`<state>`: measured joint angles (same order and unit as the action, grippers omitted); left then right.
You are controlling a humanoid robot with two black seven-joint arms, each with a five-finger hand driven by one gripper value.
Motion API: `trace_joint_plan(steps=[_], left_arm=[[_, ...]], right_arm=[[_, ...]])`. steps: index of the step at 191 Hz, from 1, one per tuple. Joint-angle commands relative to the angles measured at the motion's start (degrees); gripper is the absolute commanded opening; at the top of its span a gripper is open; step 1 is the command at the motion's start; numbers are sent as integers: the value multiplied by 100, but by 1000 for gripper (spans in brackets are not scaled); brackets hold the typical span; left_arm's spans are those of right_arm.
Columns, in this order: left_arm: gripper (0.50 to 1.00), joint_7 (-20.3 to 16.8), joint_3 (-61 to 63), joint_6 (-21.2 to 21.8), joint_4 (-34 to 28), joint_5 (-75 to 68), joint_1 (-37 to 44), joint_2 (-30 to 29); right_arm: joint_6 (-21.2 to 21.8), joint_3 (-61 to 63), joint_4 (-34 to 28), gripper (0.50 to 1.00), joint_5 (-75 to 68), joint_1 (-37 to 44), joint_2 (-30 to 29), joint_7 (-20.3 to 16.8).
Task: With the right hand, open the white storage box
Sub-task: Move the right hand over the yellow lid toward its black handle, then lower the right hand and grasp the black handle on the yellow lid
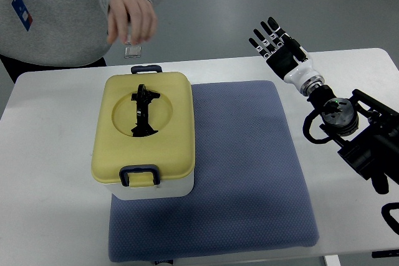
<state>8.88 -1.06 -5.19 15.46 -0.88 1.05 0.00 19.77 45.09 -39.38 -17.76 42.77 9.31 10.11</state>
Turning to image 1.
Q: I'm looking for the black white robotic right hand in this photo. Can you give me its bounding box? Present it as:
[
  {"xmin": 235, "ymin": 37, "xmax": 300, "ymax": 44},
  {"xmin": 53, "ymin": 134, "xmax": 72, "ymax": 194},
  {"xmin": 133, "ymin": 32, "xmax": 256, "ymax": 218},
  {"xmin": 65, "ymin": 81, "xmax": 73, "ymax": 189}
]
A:
[{"xmin": 249, "ymin": 17, "xmax": 325, "ymax": 97}]

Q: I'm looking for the person's bare hand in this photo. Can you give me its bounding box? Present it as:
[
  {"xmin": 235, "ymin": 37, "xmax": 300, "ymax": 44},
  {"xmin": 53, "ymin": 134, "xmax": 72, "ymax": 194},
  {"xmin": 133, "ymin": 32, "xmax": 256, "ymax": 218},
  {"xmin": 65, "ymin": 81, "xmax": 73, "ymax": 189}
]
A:
[{"xmin": 107, "ymin": 0, "xmax": 158, "ymax": 44}]

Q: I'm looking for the yellow storage box lid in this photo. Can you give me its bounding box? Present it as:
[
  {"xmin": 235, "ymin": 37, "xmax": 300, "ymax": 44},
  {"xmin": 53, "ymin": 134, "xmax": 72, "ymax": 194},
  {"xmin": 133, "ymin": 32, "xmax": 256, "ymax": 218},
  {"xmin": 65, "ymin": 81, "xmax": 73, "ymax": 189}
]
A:
[{"xmin": 91, "ymin": 71, "xmax": 195, "ymax": 188}]

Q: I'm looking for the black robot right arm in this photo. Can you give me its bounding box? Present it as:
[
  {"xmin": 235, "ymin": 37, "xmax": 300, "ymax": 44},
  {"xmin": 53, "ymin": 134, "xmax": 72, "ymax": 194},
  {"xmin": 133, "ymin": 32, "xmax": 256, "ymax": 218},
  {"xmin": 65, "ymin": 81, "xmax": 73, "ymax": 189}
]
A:
[{"xmin": 302, "ymin": 85, "xmax": 398, "ymax": 194}]

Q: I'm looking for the white storage box base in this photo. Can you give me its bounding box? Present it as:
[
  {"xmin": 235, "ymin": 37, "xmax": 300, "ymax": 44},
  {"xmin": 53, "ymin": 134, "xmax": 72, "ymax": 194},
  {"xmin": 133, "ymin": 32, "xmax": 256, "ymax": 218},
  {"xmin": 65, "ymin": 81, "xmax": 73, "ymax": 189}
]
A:
[{"xmin": 104, "ymin": 164, "xmax": 194, "ymax": 201}]

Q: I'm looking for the lower metal floor plate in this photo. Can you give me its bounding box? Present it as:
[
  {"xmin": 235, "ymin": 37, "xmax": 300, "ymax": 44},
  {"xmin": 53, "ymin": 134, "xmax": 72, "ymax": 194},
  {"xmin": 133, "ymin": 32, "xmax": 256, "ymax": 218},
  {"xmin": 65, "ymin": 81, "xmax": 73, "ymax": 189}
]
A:
[{"xmin": 124, "ymin": 45, "xmax": 142, "ymax": 59}]

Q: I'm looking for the person's grey sweater torso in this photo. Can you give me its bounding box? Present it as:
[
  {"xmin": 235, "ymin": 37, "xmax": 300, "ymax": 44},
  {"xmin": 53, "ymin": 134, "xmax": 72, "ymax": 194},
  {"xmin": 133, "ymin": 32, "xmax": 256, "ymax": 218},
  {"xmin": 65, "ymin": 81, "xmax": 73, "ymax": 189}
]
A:
[{"xmin": 1, "ymin": 0, "xmax": 110, "ymax": 67}]

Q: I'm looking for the blue id badge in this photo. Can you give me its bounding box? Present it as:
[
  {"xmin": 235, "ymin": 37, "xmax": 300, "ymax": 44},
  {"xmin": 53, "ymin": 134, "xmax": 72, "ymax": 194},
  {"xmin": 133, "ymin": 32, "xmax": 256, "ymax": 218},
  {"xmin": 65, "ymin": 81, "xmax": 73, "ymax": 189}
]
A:
[{"xmin": 11, "ymin": 0, "xmax": 33, "ymax": 32}]

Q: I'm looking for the blue padded mat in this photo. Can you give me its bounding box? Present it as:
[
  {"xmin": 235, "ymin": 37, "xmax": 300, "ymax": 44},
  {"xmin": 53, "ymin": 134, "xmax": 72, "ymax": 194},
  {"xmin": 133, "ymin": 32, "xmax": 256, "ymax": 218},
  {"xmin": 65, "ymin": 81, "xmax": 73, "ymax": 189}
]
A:
[{"xmin": 108, "ymin": 80, "xmax": 319, "ymax": 262}]

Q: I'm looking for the black cable loop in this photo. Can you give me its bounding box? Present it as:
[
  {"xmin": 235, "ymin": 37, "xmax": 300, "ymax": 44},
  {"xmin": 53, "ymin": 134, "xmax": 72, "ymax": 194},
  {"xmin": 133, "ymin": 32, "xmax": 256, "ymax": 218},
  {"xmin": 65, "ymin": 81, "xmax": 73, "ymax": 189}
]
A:
[{"xmin": 381, "ymin": 202, "xmax": 399, "ymax": 235}]

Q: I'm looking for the black table edge bracket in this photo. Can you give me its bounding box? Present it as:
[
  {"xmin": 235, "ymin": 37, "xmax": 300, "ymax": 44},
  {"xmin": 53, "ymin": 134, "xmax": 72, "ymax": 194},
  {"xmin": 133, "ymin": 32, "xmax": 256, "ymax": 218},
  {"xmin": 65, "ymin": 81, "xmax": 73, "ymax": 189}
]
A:
[{"xmin": 372, "ymin": 249, "xmax": 399, "ymax": 259}]

